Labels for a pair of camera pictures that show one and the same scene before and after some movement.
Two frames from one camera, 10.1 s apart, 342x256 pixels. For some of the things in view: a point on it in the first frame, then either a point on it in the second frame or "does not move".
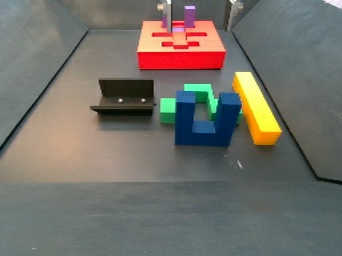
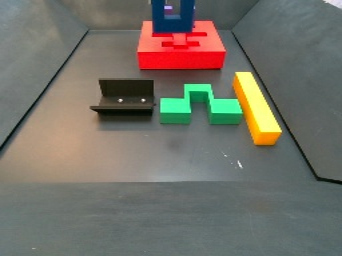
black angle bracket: [125, 97] does not move
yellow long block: [261, 122] does not move
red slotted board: [189, 48] does not move
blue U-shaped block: [205, 132] → [173, 25]
